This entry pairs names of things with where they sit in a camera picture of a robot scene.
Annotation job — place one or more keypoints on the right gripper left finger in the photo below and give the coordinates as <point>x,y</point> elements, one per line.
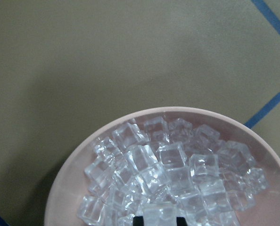
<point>138,221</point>

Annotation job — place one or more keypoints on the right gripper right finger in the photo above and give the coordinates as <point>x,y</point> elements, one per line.
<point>181,221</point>

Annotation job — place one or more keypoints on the pile of clear ice cubes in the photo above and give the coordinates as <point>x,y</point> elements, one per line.
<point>207,179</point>

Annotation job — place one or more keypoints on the pink bowl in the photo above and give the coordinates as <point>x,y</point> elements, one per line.
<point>70,184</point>

